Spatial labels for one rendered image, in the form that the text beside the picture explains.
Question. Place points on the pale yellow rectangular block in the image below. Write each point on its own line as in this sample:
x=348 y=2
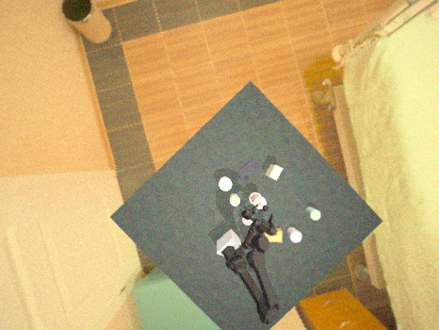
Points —
x=273 y=171

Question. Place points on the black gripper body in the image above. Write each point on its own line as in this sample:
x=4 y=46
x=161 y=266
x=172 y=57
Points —
x=247 y=215

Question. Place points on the orange rectangular block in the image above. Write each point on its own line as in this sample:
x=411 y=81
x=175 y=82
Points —
x=277 y=238

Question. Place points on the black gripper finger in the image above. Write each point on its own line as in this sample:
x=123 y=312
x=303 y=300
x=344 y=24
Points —
x=271 y=221
x=253 y=210

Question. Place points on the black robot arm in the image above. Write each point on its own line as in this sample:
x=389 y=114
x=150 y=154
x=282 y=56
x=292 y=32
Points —
x=267 y=304

